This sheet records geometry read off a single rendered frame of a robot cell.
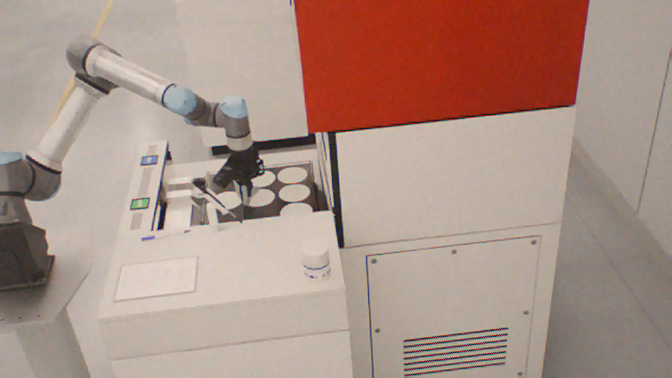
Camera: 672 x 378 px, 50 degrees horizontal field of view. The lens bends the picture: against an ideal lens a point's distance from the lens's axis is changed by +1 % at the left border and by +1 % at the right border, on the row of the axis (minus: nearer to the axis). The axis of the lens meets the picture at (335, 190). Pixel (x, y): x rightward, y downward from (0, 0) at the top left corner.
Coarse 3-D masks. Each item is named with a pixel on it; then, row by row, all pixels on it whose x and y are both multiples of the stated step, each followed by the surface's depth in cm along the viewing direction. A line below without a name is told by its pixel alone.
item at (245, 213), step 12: (264, 168) 244; (276, 168) 243; (276, 180) 237; (312, 180) 235; (216, 192) 233; (276, 192) 231; (312, 192) 230; (240, 204) 226; (276, 204) 225; (312, 204) 224; (228, 216) 222; (240, 216) 221; (252, 216) 221; (264, 216) 220
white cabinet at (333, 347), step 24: (288, 336) 189; (312, 336) 189; (336, 336) 189; (120, 360) 186; (144, 360) 187; (168, 360) 188; (192, 360) 189; (216, 360) 190; (240, 360) 191; (264, 360) 192; (288, 360) 192; (312, 360) 193; (336, 360) 194
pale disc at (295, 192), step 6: (288, 186) 233; (294, 186) 233; (300, 186) 233; (306, 186) 233; (282, 192) 231; (288, 192) 230; (294, 192) 230; (300, 192) 230; (306, 192) 230; (282, 198) 228; (288, 198) 228; (294, 198) 227; (300, 198) 227
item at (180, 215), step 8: (192, 192) 238; (192, 200) 235; (168, 208) 231; (176, 208) 231; (184, 208) 230; (192, 208) 232; (168, 216) 227; (176, 216) 227; (184, 216) 227; (192, 216) 231; (168, 224) 224; (176, 224) 223; (184, 224) 223
